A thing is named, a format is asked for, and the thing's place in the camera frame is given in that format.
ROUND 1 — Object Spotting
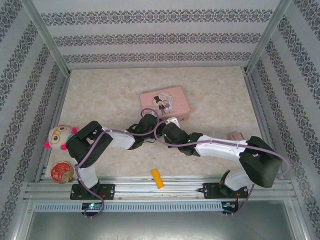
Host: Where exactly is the pink cartoon tin box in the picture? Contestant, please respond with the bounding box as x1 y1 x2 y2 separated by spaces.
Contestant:
139 86 192 122

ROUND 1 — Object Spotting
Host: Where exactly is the slotted grey cable duct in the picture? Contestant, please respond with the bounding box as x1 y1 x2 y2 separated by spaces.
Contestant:
33 201 224 213

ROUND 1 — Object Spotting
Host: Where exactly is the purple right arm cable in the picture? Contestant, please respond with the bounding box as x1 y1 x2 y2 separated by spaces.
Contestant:
153 119 291 217

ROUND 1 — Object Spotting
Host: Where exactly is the aluminium frame post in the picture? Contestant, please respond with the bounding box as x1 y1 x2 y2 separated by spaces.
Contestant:
244 0 292 75
21 0 72 76

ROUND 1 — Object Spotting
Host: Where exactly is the yellow rectangular block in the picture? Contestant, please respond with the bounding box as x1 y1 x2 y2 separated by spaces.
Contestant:
150 168 165 190

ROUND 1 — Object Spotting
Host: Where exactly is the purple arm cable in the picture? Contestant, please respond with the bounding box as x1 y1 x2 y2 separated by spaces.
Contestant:
76 107 163 220
153 119 291 217

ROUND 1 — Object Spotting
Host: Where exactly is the round red and gold tin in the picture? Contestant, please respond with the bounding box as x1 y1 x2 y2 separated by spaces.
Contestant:
50 161 75 184

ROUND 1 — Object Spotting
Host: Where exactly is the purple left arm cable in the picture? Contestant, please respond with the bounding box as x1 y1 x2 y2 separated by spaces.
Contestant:
76 107 163 220

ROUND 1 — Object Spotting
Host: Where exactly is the white plush doll with glasses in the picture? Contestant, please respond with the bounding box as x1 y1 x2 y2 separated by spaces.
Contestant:
44 124 79 152

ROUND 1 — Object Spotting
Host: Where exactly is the aluminium mounting rail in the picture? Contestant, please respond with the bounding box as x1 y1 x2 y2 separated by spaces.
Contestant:
23 175 297 201

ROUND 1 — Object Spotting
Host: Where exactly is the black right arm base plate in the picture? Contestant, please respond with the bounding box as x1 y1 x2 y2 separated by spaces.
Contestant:
202 182 247 200

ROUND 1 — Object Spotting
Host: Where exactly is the grey metal shelf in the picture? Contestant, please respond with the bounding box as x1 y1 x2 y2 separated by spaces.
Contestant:
23 211 302 240

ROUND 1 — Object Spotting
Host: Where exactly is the small pink plastic toy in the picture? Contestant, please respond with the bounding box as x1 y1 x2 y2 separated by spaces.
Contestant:
226 132 244 142

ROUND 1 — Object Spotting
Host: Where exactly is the aluminium side rail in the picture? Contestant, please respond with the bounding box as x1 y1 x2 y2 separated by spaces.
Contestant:
244 73 294 181
34 74 71 182

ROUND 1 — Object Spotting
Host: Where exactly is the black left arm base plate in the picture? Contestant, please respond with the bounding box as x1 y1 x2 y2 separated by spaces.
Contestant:
69 183 116 201

